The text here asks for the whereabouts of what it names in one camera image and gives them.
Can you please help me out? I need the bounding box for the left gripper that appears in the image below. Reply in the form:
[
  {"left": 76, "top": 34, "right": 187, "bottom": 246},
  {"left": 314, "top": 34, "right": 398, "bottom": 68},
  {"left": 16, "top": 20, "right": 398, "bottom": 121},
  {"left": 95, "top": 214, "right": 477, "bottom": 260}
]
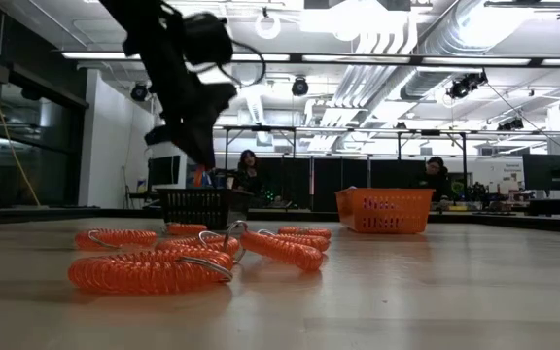
[{"left": 144, "top": 28, "right": 238, "bottom": 169}]

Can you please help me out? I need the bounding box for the person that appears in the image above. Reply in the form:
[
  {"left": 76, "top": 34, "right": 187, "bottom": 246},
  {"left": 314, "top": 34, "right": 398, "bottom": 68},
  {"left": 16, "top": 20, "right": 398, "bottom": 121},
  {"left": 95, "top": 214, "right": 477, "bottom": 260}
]
[
  {"left": 233, "top": 149, "right": 267, "bottom": 208},
  {"left": 413, "top": 156, "right": 455, "bottom": 203}
]

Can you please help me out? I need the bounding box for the black computer monitor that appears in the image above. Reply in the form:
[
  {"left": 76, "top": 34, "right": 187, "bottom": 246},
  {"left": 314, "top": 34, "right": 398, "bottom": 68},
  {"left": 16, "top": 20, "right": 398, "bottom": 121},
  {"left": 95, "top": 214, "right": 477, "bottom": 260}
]
[
  {"left": 522, "top": 154, "right": 560, "bottom": 192},
  {"left": 147, "top": 154, "right": 183, "bottom": 189}
]

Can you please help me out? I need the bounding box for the black plastic basket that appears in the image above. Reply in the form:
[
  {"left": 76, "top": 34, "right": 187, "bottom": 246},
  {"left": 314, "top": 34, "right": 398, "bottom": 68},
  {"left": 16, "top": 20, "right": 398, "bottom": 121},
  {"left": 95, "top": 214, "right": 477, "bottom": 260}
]
[{"left": 157, "top": 188, "right": 255, "bottom": 231}]

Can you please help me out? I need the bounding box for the orange plastic basket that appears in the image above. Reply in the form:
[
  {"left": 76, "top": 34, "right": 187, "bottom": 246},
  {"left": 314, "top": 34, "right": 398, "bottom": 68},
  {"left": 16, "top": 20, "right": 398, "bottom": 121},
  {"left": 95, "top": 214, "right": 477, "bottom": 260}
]
[{"left": 335, "top": 187, "right": 436, "bottom": 235}]

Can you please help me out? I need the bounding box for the black ceiling light cluster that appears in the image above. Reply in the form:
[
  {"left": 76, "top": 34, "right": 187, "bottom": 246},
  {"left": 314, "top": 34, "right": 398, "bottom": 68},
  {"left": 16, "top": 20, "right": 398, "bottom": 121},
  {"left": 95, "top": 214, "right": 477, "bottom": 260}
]
[
  {"left": 445, "top": 70, "right": 489, "bottom": 101},
  {"left": 496, "top": 118, "right": 525, "bottom": 132}
]

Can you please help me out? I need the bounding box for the black background desk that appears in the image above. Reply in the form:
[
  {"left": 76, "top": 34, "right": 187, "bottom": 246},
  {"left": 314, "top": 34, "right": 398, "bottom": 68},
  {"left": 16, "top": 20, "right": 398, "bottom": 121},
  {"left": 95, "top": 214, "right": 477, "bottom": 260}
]
[{"left": 522, "top": 196, "right": 560, "bottom": 220}]

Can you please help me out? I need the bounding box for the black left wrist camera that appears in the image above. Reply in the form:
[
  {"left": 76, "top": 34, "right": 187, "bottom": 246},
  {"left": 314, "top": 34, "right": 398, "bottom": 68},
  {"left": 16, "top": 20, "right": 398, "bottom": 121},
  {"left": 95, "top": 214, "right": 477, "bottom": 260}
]
[{"left": 182, "top": 13, "right": 235, "bottom": 68}]

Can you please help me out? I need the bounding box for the white ceiling ring lamp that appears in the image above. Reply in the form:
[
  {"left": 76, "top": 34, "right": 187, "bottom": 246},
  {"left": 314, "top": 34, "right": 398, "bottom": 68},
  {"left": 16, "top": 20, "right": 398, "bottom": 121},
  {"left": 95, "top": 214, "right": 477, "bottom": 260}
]
[{"left": 254, "top": 12, "right": 282, "bottom": 41}]

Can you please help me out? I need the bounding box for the black partition wall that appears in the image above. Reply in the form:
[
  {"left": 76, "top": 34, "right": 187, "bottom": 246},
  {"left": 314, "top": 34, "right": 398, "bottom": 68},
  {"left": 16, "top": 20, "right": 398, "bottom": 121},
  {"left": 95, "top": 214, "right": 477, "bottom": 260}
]
[{"left": 255, "top": 155, "right": 430, "bottom": 213}]

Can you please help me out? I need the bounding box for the yellow extension cord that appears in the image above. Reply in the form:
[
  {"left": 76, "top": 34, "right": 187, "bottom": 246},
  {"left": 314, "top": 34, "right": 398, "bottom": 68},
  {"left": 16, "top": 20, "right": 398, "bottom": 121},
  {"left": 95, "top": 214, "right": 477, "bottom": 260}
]
[{"left": 0, "top": 0, "right": 42, "bottom": 206}]

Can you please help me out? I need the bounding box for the silver ventilation duct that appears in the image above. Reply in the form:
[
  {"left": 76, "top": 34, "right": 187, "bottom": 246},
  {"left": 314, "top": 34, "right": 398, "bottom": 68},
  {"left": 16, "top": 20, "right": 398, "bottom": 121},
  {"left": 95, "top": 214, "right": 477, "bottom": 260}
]
[{"left": 399, "top": 0, "right": 509, "bottom": 101}]

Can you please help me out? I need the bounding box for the black background rig frame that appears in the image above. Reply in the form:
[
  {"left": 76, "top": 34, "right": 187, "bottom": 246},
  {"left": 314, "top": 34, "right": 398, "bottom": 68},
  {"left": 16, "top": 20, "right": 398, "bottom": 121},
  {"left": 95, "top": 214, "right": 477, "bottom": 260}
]
[{"left": 214, "top": 123, "right": 471, "bottom": 213}]

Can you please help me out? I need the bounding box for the white wall sign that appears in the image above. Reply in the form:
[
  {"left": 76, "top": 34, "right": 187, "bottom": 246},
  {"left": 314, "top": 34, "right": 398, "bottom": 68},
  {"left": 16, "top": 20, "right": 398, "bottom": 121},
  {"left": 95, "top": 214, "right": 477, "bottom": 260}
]
[{"left": 501, "top": 159, "right": 525, "bottom": 176}]

